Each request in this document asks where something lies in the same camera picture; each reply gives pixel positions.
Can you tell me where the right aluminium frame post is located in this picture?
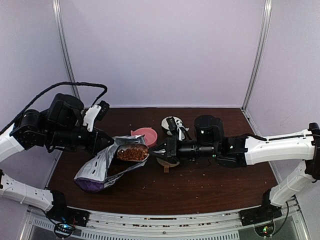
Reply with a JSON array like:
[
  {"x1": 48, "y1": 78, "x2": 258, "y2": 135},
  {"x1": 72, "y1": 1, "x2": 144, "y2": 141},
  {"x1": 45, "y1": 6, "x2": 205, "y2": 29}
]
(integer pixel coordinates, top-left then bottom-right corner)
[{"x1": 241, "y1": 0, "x2": 273, "y2": 112}]

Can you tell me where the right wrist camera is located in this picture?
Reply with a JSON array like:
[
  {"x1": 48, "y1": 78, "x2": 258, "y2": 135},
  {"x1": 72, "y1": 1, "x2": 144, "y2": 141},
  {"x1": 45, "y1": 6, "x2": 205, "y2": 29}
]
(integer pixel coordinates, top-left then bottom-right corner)
[{"x1": 166, "y1": 116, "x2": 192, "y2": 141}]

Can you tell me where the aluminium frame post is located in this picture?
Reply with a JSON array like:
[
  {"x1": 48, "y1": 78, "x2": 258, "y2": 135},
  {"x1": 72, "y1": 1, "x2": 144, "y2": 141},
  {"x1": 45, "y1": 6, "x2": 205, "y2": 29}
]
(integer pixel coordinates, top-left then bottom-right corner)
[
  {"x1": 52, "y1": 0, "x2": 76, "y2": 83},
  {"x1": 241, "y1": 0, "x2": 273, "y2": 112}
]

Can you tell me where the left aluminium frame post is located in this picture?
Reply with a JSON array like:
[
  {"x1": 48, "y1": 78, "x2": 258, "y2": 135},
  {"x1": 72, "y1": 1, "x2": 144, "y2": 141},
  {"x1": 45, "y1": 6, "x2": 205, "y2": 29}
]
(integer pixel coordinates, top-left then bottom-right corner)
[{"x1": 52, "y1": 0, "x2": 76, "y2": 83}]

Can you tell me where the brown kibble pet food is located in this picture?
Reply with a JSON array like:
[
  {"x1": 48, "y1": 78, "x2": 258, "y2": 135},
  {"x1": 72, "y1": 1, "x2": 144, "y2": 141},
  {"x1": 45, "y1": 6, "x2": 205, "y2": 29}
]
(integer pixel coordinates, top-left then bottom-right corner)
[{"x1": 116, "y1": 147, "x2": 148, "y2": 162}]

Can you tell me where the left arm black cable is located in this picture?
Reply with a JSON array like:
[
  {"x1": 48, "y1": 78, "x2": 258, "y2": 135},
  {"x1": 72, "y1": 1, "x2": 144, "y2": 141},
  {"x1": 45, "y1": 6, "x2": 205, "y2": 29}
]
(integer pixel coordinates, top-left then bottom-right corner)
[{"x1": 0, "y1": 81, "x2": 108, "y2": 133}]

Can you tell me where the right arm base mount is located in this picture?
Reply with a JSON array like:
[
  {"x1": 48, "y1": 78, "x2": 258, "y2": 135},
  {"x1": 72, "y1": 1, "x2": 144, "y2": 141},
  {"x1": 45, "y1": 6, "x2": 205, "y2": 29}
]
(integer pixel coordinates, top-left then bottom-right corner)
[{"x1": 239, "y1": 189, "x2": 282, "y2": 238}]

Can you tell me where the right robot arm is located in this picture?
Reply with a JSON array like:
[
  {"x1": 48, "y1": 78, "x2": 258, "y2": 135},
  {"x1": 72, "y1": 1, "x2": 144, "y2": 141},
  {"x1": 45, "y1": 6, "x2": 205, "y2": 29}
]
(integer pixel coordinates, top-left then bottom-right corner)
[{"x1": 148, "y1": 115, "x2": 320, "y2": 221}]

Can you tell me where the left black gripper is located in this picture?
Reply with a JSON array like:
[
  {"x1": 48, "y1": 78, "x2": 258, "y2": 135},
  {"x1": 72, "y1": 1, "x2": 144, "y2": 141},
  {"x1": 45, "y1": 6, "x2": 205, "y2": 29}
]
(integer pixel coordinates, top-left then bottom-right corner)
[{"x1": 46, "y1": 125, "x2": 114, "y2": 156}]

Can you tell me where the dark blue ceramic bowl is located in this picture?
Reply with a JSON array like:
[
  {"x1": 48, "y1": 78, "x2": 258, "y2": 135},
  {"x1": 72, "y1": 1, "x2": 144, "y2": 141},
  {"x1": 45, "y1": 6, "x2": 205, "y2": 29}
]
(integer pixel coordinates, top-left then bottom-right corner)
[{"x1": 160, "y1": 116, "x2": 181, "y2": 136}]

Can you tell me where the cream cat-ear bowl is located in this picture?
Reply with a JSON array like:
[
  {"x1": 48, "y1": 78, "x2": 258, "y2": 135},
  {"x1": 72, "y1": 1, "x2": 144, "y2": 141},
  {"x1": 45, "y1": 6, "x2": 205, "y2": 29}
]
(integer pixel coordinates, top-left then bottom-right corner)
[{"x1": 156, "y1": 158, "x2": 180, "y2": 173}]

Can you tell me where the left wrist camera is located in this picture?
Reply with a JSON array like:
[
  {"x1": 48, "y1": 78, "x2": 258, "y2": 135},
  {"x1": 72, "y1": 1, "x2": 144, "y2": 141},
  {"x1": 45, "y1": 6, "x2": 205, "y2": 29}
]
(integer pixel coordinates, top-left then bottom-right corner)
[{"x1": 82, "y1": 100, "x2": 110, "y2": 132}]

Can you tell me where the purple pet food bag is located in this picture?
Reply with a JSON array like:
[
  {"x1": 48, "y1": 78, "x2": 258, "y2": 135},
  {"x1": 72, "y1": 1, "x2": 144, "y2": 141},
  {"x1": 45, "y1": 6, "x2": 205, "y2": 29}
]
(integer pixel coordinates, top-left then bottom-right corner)
[{"x1": 73, "y1": 135, "x2": 147, "y2": 193}]

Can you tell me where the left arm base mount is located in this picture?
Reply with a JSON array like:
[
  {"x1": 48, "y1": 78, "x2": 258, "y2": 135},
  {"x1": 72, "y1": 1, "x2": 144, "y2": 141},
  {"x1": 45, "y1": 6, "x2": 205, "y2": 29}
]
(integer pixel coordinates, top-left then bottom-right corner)
[{"x1": 44, "y1": 190, "x2": 90, "y2": 239}]

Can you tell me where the metal food scoop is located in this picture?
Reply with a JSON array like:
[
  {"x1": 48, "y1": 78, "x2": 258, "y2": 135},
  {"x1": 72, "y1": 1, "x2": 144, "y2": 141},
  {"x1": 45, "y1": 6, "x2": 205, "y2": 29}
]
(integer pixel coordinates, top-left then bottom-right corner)
[{"x1": 115, "y1": 143, "x2": 151, "y2": 163}]

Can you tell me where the pink cat-ear bowl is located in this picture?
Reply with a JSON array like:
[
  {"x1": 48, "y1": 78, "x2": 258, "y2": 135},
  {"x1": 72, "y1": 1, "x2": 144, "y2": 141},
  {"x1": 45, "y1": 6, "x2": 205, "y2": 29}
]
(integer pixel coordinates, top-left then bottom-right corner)
[{"x1": 130, "y1": 127, "x2": 158, "y2": 148}]

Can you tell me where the front aluminium rail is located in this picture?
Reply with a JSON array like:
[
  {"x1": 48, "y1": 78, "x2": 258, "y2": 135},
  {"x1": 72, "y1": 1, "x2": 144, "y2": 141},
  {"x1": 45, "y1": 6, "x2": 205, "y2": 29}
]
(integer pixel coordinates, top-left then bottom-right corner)
[{"x1": 24, "y1": 208, "x2": 305, "y2": 240}]

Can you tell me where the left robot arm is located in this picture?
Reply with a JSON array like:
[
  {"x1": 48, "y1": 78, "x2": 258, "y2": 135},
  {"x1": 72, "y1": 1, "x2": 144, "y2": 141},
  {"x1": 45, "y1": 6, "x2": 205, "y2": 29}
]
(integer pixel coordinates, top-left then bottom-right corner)
[{"x1": 0, "y1": 93, "x2": 114, "y2": 222}]

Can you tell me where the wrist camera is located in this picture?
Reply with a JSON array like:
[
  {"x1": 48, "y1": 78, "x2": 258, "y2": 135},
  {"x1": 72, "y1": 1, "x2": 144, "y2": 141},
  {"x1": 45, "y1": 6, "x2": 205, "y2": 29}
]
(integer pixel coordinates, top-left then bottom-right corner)
[
  {"x1": 82, "y1": 100, "x2": 110, "y2": 132},
  {"x1": 166, "y1": 116, "x2": 192, "y2": 141}
]

